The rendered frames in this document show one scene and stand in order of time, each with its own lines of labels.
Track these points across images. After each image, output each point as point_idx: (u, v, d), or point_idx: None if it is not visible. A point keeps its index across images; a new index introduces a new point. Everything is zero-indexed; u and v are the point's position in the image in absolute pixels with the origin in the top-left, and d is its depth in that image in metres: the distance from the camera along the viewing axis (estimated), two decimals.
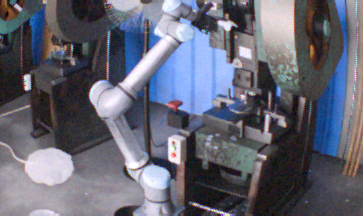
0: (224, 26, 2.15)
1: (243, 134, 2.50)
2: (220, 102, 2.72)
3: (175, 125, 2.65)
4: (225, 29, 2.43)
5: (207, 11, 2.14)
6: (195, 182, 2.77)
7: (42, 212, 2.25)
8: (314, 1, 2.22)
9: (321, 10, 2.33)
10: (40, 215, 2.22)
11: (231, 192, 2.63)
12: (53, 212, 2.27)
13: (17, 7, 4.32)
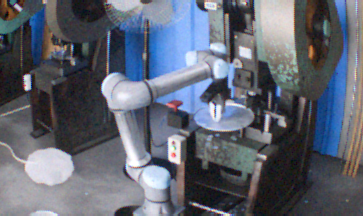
0: None
1: (243, 134, 2.50)
2: None
3: (175, 125, 2.65)
4: (225, 29, 2.43)
5: None
6: (195, 182, 2.77)
7: (249, 118, 2.38)
8: (315, 3, 2.23)
9: (321, 13, 2.35)
10: (243, 116, 2.41)
11: (231, 192, 2.63)
12: (246, 125, 2.31)
13: (17, 7, 4.32)
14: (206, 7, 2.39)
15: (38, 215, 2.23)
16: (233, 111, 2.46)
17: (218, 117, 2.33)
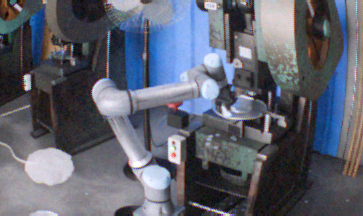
0: (231, 106, 2.36)
1: (243, 134, 2.50)
2: None
3: (175, 125, 2.65)
4: (225, 29, 2.43)
5: None
6: (195, 182, 2.77)
7: (237, 98, 2.63)
8: None
9: None
10: None
11: (231, 192, 2.63)
12: (252, 98, 2.63)
13: (17, 7, 4.32)
14: (206, 7, 2.39)
15: (38, 215, 2.23)
16: None
17: (222, 115, 2.39)
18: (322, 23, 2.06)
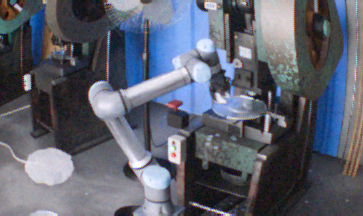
0: (225, 92, 2.32)
1: (243, 134, 2.50)
2: None
3: (175, 125, 2.65)
4: (225, 29, 2.43)
5: None
6: (195, 182, 2.77)
7: (244, 117, 2.41)
8: None
9: None
10: (246, 114, 2.44)
11: (231, 192, 2.63)
12: (227, 116, 2.41)
13: (17, 7, 4.32)
14: (206, 7, 2.39)
15: (38, 215, 2.23)
16: (252, 109, 2.49)
17: (216, 101, 2.34)
18: (324, 18, 2.08)
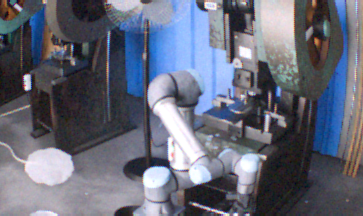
0: (249, 215, 1.89)
1: (243, 134, 2.50)
2: (220, 102, 2.72)
3: None
4: (225, 29, 2.43)
5: None
6: None
7: None
8: (309, 54, 2.22)
9: None
10: None
11: (231, 192, 2.63)
12: None
13: (17, 7, 4.32)
14: (206, 7, 2.39)
15: (38, 215, 2.23)
16: None
17: None
18: (323, 34, 2.08)
